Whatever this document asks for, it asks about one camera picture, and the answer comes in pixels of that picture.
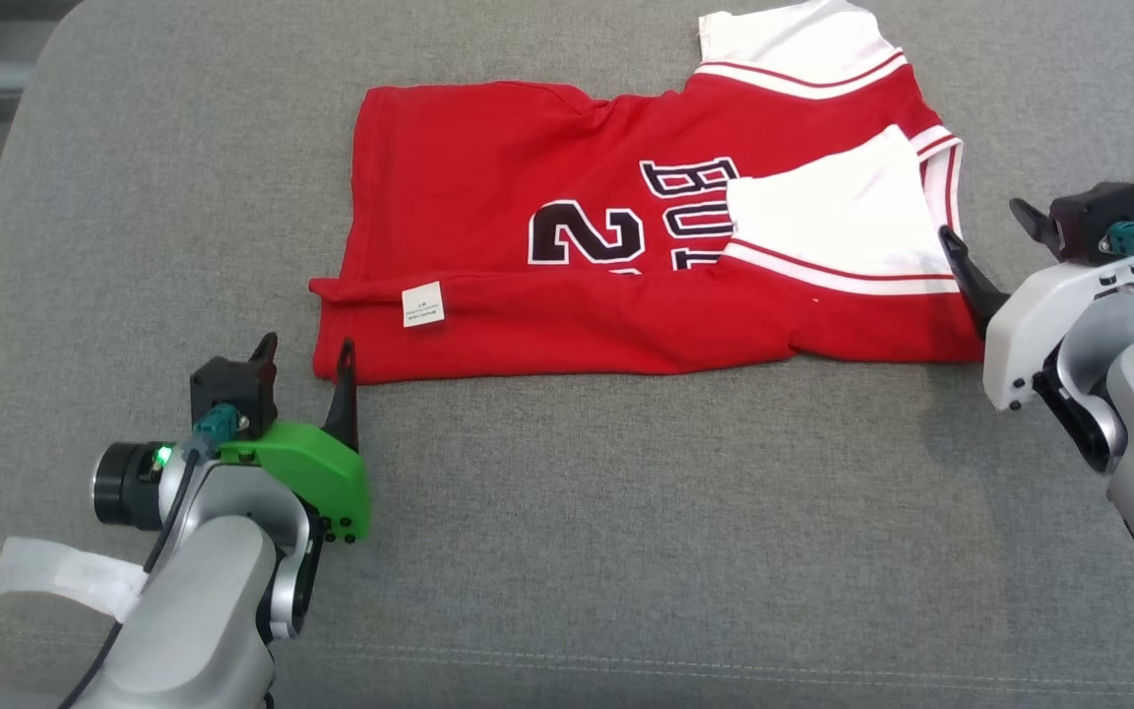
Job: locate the white tape strip label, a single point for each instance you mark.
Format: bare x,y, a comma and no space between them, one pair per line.
55,576

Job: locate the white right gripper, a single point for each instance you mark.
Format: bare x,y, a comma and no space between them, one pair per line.
1020,335

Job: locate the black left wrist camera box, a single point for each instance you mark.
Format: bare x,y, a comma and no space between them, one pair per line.
227,384

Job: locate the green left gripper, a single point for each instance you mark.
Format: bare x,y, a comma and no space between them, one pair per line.
321,473

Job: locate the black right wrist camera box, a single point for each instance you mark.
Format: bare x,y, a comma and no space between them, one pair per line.
1094,222

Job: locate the red white basketball jersey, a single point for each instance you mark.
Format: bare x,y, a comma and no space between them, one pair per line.
528,167

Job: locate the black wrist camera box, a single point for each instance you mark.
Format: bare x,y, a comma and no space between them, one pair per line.
227,384
1094,222

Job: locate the grey fabric sofa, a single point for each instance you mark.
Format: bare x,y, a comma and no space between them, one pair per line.
626,542

